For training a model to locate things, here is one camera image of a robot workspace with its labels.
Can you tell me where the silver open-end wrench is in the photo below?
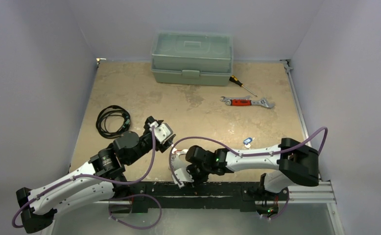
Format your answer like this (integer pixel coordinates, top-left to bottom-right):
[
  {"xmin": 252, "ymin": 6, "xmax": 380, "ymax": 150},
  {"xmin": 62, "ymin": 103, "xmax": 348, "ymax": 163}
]
[{"xmin": 220, "ymin": 95, "xmax": 251, "ymax": 105}]

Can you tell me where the black yellow screwdriver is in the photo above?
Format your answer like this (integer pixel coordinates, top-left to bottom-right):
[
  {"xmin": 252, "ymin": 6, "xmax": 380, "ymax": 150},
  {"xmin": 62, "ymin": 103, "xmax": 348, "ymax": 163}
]
[{"xmin": 229, "ymin": 75, "xmax": 258, "ymax": 97}]

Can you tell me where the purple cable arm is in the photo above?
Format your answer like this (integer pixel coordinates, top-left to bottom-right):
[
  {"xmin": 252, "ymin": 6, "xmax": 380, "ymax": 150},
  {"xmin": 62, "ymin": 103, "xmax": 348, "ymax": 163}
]
[
  {"xmin": 168, "ymin": 126, "xmax": 329, "ymax": 187},
  {"xmin": 11, "ymin": 125, "xmax": 157, "ymax": 228}
]

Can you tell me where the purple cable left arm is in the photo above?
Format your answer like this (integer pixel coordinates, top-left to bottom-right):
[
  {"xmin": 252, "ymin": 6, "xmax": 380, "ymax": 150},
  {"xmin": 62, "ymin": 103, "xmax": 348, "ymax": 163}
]
[{"xmin": 11, "ymin": 125, "xmax": 157, "ymax": 228}]

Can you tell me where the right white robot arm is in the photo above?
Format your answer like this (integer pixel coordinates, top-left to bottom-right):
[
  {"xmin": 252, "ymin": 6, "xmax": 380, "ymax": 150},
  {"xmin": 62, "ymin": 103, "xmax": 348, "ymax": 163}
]
[{"xmin": 174, "ymin": 138, "xmax": 319, "ymax": 199}]

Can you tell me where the coiled black cable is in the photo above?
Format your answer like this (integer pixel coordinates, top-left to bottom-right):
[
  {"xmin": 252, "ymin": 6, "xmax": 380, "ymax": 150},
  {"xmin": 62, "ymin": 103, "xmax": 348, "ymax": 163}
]
[{"xmin": 95, "ymin": 105, "xmax": 131, "ymax": 140}]

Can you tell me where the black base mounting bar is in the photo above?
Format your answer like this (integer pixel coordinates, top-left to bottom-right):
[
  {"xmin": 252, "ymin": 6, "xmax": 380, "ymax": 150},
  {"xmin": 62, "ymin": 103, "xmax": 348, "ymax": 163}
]
[{"xmin": 109, "ymin": 182, "xmax": 289, "ymax": 214}]

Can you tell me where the green plastic toolbox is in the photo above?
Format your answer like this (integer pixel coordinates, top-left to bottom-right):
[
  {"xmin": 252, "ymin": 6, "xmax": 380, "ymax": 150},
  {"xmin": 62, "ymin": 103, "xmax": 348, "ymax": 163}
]
[{"xmin": 151, "ymin": 31, "xmax": 234, "ymax": 86}]

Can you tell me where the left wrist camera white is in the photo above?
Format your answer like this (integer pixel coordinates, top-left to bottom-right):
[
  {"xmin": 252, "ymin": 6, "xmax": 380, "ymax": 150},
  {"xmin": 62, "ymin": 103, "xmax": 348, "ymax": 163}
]
[{"xmin": 150, "ymin": 121, "xmax": 174, "ymax": 144}]

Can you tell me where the red handled adjustable wrench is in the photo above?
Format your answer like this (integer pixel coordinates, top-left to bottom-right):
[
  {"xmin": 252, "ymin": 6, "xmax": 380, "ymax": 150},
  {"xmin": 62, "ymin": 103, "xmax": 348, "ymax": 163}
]
[{"xmin": 224, "ymin": 98, "xmax": 275, "ymax": 109}]

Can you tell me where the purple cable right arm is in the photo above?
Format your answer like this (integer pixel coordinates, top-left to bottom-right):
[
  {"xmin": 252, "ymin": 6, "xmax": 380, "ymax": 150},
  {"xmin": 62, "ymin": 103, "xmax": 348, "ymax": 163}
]
[{"xmin": 168, "ymin": 126, "xmax": 329, "ymax": 187}]

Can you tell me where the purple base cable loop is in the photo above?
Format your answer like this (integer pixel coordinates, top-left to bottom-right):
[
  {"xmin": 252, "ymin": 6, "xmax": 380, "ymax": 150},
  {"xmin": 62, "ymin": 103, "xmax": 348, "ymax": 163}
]
[{"xmin": 108, "ymin": 194, "xmax": 161, "ymax": 230}]

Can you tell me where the silver metal key holder plate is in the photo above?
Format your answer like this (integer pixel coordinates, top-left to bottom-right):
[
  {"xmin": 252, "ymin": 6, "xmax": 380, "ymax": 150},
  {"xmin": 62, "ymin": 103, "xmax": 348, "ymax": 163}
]
[{"xmin": 169, "ymin": 148, "xmax": 194, "ymax": 188}]

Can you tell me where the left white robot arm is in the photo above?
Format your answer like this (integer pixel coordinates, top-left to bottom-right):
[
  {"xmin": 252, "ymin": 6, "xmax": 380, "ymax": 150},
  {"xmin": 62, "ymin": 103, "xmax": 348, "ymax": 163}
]
[{"xmin": 12, "ymin": 116, "xmax": 175, "ymax": 234}]

